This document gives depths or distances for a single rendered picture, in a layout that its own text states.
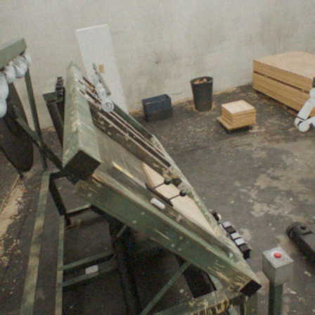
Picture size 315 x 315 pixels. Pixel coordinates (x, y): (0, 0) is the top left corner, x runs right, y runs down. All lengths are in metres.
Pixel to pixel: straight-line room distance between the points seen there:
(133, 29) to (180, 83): 1.67
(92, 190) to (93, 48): 4.58
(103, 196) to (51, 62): 6.09
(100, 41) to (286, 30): 4.66
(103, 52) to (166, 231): 4.56
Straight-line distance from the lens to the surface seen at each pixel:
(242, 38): 7.67
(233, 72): 7.72
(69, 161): 1.03
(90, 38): 5.51
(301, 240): 3.04
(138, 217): 1.20
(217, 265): 1.57
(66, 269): 3.12
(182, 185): 2.30
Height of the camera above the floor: 2.31
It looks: 29 degrees down
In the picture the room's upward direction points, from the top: 11 degrees counter-clockwise
